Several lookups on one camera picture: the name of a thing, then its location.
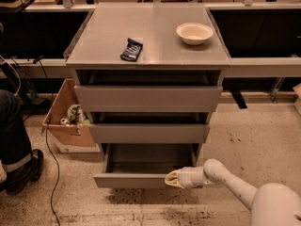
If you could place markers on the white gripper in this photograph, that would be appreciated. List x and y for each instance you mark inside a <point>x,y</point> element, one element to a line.
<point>187,176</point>

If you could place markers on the grey bottom drawer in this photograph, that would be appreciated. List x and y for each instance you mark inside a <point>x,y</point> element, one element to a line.
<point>143,165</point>

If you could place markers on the grey drawer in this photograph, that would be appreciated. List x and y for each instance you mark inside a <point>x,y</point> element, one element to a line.
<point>147,91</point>
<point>150,127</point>
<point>143,165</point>

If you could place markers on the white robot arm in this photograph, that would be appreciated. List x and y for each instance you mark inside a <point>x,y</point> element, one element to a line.
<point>272,204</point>

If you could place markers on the grey middle drawer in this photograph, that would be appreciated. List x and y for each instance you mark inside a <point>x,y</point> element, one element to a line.
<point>150,127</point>

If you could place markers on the grey drawer cabinet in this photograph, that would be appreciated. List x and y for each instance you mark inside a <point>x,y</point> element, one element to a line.
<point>112,49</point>

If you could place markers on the grey top drawer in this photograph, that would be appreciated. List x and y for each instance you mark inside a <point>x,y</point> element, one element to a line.
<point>147,91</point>

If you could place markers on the crumpled green white wrapper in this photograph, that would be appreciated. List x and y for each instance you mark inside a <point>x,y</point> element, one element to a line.
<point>76,114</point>

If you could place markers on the brown cardboard box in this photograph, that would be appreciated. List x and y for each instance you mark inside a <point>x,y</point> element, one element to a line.
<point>68,135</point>

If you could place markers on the dark blue snack packet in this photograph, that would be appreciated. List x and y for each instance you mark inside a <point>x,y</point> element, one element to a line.
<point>132,50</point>

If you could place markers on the white paper bowl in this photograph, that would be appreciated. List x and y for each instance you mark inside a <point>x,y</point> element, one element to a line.
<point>194,33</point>

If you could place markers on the black shoe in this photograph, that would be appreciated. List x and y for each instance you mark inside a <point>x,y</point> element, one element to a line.
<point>20,173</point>

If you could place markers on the dark trouser leg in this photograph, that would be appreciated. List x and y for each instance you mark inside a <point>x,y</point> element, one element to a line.
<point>15,146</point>

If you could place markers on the black table bracket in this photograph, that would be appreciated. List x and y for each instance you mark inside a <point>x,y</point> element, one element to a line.
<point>238,98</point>

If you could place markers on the grey workbench frame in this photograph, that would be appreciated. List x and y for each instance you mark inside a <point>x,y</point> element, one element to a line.
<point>107,17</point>

